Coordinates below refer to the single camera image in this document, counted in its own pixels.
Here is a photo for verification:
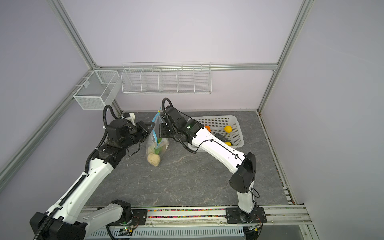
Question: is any beige round toy bun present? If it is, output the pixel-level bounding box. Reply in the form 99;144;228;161
147;153;161;167

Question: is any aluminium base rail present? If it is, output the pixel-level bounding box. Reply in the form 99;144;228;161
58;204;313;230

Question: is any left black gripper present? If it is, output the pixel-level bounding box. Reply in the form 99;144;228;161
121;120;156;150

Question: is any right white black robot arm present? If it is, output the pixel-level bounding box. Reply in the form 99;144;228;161
160;104;257;223

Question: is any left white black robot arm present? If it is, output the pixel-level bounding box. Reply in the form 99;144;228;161
30;105;155;240

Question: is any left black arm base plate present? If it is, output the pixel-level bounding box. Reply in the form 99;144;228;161
109;209;148;226

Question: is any small white mesh box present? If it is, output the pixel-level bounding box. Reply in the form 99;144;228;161
74;70;122;111

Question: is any long white wire shelf basket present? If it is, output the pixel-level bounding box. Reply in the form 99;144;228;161
121;62;212;94

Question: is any dark green toy cucumber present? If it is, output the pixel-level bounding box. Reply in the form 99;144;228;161
214;134;231;143

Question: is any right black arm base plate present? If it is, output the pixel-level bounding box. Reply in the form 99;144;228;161
225;206;267;224

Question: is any yellow toy lemon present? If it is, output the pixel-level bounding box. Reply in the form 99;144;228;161
224;125;233;133

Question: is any white plastic perforated basket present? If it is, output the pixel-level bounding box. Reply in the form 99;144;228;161
193;115;245;149

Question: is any clear zip top bag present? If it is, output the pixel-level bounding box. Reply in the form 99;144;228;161
146;111;169;157

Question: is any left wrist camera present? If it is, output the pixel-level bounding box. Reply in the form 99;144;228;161
122;112;136;121

